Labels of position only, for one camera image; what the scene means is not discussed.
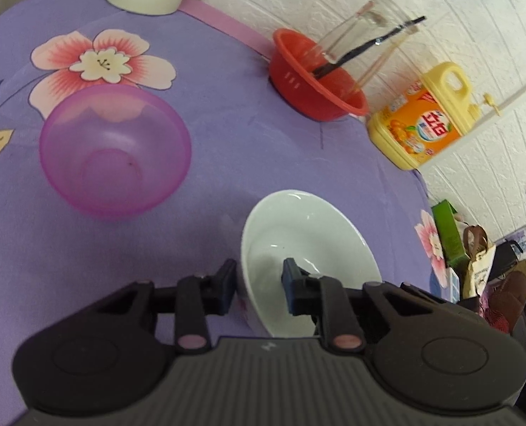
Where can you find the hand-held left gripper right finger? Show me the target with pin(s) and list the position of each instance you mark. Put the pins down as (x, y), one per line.
(294, 290)

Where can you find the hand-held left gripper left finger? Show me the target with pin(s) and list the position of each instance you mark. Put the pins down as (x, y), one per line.
(226, 288)

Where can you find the white bowl with red pattern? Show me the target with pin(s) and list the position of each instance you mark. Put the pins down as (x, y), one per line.
(307, 239)

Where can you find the pink translucent plastic bowl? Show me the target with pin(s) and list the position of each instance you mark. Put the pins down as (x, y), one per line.
(112, 155)

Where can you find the purple floral tablecloth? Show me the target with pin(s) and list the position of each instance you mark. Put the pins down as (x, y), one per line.
(227, 164)

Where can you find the white power strip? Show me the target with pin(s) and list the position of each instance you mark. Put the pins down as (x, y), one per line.
(455, 284)

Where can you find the green box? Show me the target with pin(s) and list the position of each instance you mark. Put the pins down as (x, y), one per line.
(448, 230)

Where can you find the cream printed tote bag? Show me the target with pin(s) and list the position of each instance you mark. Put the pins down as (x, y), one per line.
(480, 275)

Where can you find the red plastic basket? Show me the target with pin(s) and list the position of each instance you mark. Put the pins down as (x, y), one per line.
(298, 84)

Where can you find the yellow detergent bottle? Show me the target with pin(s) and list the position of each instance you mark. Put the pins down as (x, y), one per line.
(427, 124)

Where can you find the black stirring stick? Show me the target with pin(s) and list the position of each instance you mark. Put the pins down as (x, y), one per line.
(378, 40)

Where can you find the clear drinking glass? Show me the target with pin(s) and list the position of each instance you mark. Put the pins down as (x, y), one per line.
(369, 22)

